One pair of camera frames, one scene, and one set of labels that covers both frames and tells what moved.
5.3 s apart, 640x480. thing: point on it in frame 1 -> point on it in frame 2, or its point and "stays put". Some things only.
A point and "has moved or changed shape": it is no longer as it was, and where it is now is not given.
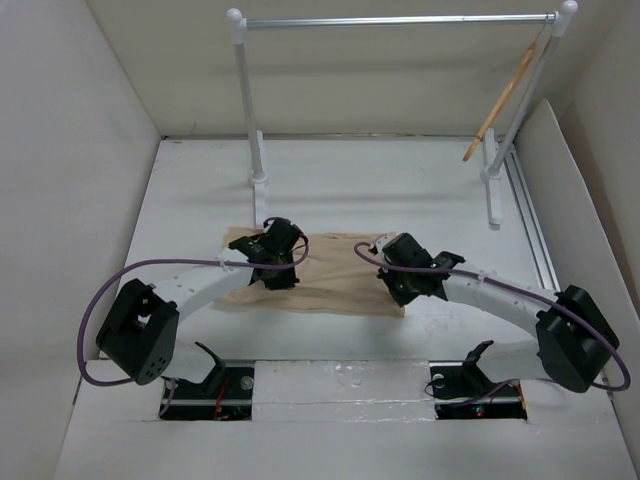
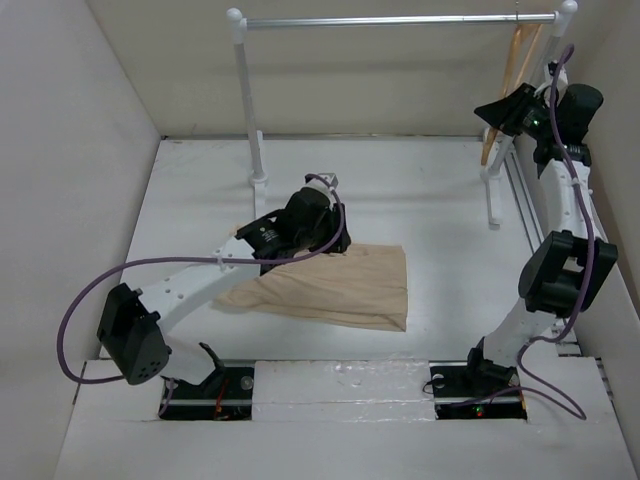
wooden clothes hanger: (505, 99) has moved or changed shape
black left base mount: (227, 394) stays put
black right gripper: (401, 297) -> (494, 112)
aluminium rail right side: (534, 227) stays put
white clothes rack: (558, 22) stays put
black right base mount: (461, 390) stays put
